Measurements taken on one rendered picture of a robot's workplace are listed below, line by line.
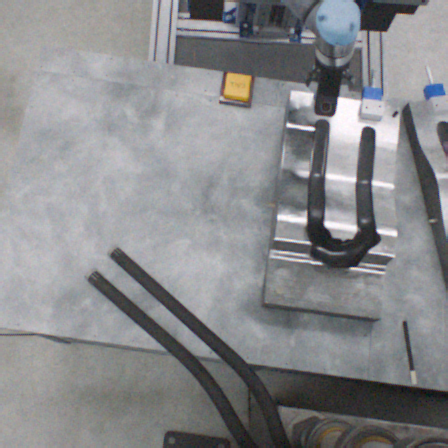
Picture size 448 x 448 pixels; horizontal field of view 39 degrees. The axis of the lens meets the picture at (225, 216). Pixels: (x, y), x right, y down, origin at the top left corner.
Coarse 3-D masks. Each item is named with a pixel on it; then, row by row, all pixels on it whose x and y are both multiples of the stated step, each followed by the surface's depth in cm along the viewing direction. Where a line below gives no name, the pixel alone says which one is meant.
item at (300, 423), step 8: (296, 416) 141; (304, 416) 141; (312, 416) 139; (320, 416) 141; (288, 424) 140; (296, 424) 137; (304, 424) 136; (288, 432) 140; (296, 432) 136; (304, 432) 134; (336, 432) 113; (296, 440) 135; (328, 440) 111
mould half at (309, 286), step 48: (288, 144) 147; (336, 144) 148; (384, 144) 148; (288, 192) 142; (336, 192) 144; (384, 192) 145; (288, 240) 137; (384, 240) 137; (288, 288) 141; (336, 288) 142
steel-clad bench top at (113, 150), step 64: (64, 64) 159; (128, 64) 160; (64, 128) 155; (128, 128) 155; (192, 128) 156; (256, 128) 157; (64, 192) 150; (128, 192) 151; (192, 192) 152; (256, 192) 153; (0, 256) 146; (64, 256) 146; (192, 256) 148; (256, 256) 149; (0, 320) 142; (64, 320) 143; (128, 320) 143; (256, 320) 145; (320, 320) 146; (384, 320) 146
